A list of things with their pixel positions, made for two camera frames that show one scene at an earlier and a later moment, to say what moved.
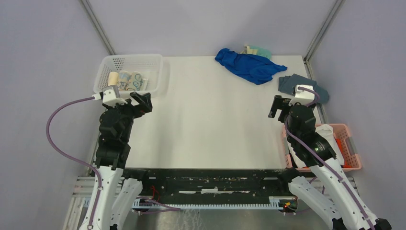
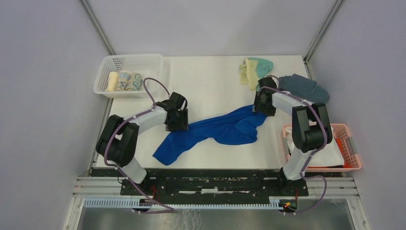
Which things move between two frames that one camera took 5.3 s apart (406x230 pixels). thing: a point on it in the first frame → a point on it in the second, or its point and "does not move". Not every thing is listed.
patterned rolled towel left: [124, 78] does not move
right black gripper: [281, 103] → [270, 111]
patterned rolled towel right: [137, 83] does not move
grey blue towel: [286, 83] does not move
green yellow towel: [256, 50] → [253, 69]
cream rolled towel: [113, 79] does not move
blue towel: [256, 69] → [236, 128]
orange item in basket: [338, 140] does not move
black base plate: [213, 182] does not move
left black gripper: [144, 106] → [182, 125]
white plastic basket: [150, 65] does not move
